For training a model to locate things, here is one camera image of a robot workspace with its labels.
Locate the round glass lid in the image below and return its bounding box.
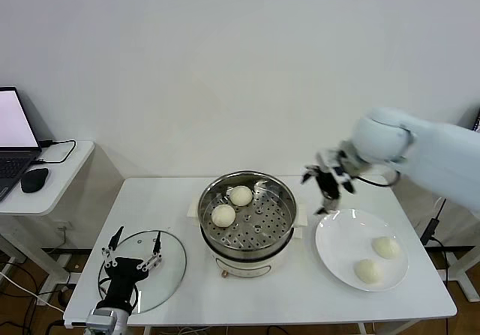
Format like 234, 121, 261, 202
97, 230, 188, 313

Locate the white steamed baozi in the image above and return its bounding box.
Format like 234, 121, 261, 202
370, 236, 401, 259
354, 259, 384, 285
211, 204, 237, 228
229, 185, 253, 207

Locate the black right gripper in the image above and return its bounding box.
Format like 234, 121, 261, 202
301, 146, 358, 217

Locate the black power adapter with cable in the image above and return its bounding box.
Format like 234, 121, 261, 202
418, 198, 449, 246

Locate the white round plate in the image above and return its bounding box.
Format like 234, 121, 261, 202
313, 208, 410, 293

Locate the stainless steel steamer basket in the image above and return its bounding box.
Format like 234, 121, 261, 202
197, 169, 297, 253

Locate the black laptop cable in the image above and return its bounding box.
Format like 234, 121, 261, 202
31, 139, 77, 166

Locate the black laptop with white screen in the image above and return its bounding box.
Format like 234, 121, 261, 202
0, 86, 43, 203

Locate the cream electric cooker pot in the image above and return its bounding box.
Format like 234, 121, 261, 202
186, 196, 309, 279

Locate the black computer mouse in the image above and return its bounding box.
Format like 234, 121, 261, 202
19, 167, 50, 193

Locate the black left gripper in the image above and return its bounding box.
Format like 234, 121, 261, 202
100, 225, 164, 312

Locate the white floor cable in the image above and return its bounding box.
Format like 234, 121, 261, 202
0, 271, 65, 313

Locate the white side desk with label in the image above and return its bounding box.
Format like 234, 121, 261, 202
436, 199, 480, 302

